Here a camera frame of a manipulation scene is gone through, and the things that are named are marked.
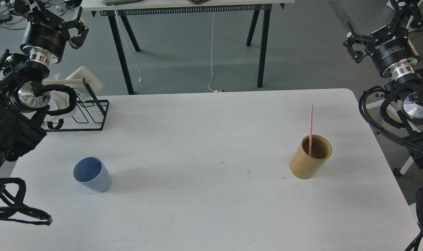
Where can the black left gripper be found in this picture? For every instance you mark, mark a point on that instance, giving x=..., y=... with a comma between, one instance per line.
x=47, y=34

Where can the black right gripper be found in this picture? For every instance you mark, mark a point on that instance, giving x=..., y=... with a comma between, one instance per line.
x=391, y=45

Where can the pink chopstick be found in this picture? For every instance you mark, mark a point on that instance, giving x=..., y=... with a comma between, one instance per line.
x=310, y=136

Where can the blue plastic cup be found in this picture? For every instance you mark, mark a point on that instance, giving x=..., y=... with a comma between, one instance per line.
x=93, y=174

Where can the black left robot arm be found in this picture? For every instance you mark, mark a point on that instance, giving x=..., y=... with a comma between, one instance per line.
x=25, y=101

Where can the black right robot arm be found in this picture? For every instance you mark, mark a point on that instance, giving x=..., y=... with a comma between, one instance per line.
x=402, y=106

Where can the white square plate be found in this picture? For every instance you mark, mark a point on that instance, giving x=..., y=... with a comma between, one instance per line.
x=94, y=83

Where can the white background table black legs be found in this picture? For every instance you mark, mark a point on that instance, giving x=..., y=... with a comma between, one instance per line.
x=118, y=11

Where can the wooden rack dowel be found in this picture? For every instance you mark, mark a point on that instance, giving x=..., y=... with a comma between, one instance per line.
x=63, y=81

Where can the white mug on rack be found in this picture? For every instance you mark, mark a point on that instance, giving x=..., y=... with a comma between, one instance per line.
x=59, y=100

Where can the wooden cylindrical holder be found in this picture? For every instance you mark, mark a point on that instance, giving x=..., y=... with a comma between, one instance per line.
x=304, y=167

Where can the black wire dish rack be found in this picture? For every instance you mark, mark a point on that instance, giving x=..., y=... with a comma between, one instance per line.
x=90, y=116

